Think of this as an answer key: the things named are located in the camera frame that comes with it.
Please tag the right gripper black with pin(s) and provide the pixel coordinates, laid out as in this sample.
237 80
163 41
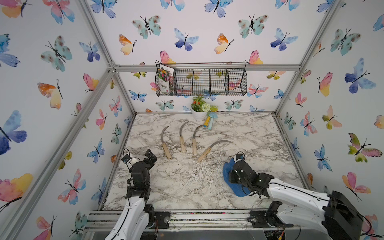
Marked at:
232 172

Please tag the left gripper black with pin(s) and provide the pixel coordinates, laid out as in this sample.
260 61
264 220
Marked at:
152 158

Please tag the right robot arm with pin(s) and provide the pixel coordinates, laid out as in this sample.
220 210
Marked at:
332 214

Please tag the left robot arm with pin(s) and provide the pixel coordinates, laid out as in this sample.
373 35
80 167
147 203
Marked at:
137 214

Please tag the teal garden trowel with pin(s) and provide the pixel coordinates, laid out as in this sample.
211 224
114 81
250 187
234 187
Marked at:
213 116

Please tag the white pot with plant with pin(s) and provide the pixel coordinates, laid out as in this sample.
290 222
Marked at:
201 109

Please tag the seed packet in basket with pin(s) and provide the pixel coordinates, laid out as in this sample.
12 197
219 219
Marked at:
166 78

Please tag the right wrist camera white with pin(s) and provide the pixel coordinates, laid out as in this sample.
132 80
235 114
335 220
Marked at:
240 156

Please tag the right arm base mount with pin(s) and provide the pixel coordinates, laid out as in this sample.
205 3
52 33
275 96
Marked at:
264 218

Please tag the aluminium front rail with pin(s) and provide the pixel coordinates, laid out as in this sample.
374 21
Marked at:
189 220

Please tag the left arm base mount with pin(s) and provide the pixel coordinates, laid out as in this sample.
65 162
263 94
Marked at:
157 219

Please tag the yellow handled garden tool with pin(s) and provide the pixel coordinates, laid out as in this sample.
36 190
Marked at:
207 122

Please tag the black wire wall basket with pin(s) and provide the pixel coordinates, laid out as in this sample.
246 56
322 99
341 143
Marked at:
210 79

